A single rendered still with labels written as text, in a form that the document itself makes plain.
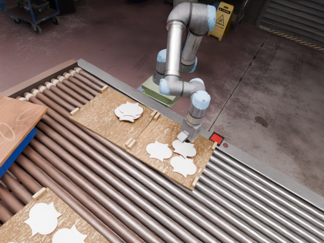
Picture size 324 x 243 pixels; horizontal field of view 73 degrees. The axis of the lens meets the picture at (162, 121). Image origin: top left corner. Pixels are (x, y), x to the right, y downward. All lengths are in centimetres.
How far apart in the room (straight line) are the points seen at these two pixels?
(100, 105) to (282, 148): 222
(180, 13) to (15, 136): 98
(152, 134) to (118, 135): 19
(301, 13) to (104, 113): 478
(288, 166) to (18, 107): 258
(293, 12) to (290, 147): 324
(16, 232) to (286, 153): 264
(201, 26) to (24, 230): 121
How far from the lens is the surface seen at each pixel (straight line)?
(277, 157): 286
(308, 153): 315
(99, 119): 137
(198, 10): 120
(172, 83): 103
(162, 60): 150
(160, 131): 131
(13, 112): 137
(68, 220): 109
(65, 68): 177
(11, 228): 115
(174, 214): 110
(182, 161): 121
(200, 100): 95
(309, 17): 557
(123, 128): 131
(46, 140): 135
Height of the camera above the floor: 194
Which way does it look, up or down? 47 degrees down
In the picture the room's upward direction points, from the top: 11 degrees clockwise
